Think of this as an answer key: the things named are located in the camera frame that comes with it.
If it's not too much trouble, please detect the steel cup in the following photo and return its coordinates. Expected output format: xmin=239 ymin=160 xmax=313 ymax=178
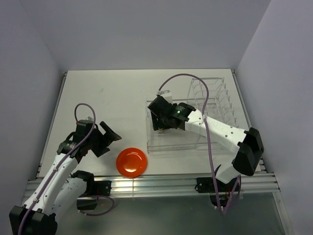
xmin=157 ymin=129 xmax=167 ymax=134

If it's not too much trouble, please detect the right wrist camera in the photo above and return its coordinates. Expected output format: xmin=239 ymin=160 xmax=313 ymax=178
xmin=157 ymin=90 xmax=173 ymax=103

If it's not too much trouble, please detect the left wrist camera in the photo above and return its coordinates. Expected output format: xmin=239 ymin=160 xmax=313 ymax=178
xmin=76 ymin=119 xmax=94 ymax=125

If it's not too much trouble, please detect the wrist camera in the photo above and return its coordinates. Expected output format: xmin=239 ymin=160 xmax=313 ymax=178
xmin=157 ymin=90 xmax=173 ymax=103
xmin=76 ymin=119 xmax=94 ymax=125

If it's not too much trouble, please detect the orange plate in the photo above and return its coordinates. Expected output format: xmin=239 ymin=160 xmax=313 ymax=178
xmin=115 ymin=147 xmax=148 ymax=178

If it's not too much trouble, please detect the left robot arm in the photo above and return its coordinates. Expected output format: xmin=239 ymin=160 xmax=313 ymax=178
xmin=9 ymin=120 xmax=122 ymax=235

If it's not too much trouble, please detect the clear acrylic dish rack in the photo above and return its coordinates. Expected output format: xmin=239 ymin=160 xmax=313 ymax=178
xmin=146 ymin=77 xmax=239 ymax=153

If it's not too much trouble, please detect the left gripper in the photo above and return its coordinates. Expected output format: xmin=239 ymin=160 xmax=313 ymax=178
xmin=86 ymin=121 xmax=120 ymax=157

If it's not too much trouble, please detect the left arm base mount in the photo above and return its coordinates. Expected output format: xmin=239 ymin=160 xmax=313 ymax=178
xmin=76 ymin=180 xmax=115 ymax=216

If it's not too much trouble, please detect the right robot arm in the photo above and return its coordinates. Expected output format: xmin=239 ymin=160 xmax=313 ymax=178
xmin=148 ymin=95 xmax=264 ymax=191

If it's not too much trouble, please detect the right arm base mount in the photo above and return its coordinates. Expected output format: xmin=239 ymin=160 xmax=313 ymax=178
xmin=195 ymin=177 xmax=237 ymax=208

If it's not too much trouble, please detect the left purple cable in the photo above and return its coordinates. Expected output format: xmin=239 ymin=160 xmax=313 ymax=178
xmin=18 ymin=103 xmax=115 ymax=235

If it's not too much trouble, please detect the aluminium front rail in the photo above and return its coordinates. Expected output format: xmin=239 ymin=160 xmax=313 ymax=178
xmin=23 ymin=172 xmax=281 ymax=201

